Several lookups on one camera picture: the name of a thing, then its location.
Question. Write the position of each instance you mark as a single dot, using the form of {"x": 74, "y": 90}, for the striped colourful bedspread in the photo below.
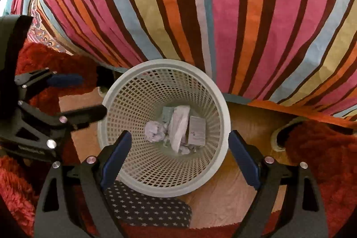
{"x": 195, "y": 3}

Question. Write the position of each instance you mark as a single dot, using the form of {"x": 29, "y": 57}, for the white mesh waste basket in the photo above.
{"x": 139, "y": 81}

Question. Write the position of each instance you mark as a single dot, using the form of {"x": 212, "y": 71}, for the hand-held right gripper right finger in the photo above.
{"x": 245, "y": 162}

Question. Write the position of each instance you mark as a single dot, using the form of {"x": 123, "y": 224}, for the red shaggy rug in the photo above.
{"x": 320, "y": 157}

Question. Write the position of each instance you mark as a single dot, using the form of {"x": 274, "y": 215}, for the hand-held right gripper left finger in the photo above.
{"x": 117, "y": 160}

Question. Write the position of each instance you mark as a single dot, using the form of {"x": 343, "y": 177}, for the grey cardboard box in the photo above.
{"x": 196, "y": 130}

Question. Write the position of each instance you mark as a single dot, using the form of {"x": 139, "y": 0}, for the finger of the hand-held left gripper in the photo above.
{"x": 67, "y": 80}
{"x": 83, "y": 115}

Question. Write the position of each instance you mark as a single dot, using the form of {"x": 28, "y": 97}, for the dark star-patterned cloth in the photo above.
{"x": 147, "y": 207}

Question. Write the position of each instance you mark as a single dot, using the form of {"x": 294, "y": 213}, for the beige slipper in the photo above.
{"x": 276, "y": 140}

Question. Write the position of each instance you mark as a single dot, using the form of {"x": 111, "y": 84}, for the crumpled white paper ball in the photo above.
{"x": 154, "y": 130}

